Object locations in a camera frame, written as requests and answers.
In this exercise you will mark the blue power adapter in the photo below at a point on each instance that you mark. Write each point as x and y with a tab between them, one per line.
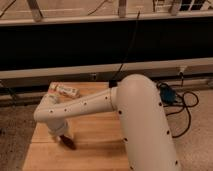
167	94

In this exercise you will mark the dark red pepper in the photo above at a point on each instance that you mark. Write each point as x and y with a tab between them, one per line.
68	142

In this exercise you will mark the white metal rail frame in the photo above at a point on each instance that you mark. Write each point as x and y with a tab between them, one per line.
174	64

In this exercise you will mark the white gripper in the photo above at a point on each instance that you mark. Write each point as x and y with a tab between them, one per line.
58	127

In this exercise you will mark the white labelled bottle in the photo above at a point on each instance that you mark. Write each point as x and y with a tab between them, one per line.
65	90

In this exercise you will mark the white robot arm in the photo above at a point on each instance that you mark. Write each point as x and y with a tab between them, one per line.
136	99

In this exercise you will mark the black box on table edge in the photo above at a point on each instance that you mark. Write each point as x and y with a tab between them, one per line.
113	83

